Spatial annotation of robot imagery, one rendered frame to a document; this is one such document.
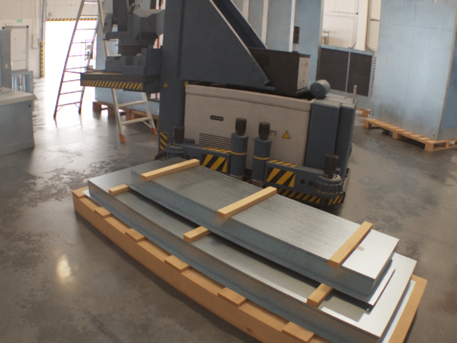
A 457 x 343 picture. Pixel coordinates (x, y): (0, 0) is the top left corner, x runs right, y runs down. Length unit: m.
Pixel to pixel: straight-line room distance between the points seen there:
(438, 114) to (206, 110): 4.34
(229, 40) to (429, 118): 4.27
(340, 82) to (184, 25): 5.56
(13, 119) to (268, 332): 3.62
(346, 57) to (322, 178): 5.81
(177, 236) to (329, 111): 1.41
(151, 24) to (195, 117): 1.07
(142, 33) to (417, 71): 4.70
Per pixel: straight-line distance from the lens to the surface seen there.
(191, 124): 2.97
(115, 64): 3.45
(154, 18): 3.41
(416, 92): 6.41
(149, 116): 4.67
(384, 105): 6.80
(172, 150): 2.83
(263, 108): 2.70
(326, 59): 8.19
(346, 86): 8.05
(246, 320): 1.59
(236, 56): 2.82
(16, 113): 4.29
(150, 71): 3.05
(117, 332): 1.64
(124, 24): 3.67
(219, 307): 1.67
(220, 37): 2.88
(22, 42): 14.32
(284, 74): 2.79
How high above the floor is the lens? 1.20
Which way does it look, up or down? 21 degrees down
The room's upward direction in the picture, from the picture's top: 4 degrees clockwise
